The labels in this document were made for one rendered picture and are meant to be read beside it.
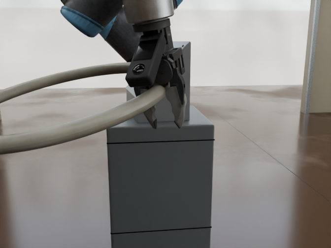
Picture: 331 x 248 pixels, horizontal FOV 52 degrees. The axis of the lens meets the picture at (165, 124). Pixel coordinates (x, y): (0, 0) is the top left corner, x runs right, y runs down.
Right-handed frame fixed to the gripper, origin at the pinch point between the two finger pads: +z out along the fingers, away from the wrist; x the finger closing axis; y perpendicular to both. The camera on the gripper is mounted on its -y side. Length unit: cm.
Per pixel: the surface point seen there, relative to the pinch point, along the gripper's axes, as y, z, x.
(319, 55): 530, 113, -58
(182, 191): 45, 47, 18
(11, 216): 79, 98, 158
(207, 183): 50, 47, 8
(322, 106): 520, 196, -61
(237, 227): 115, 121, 13
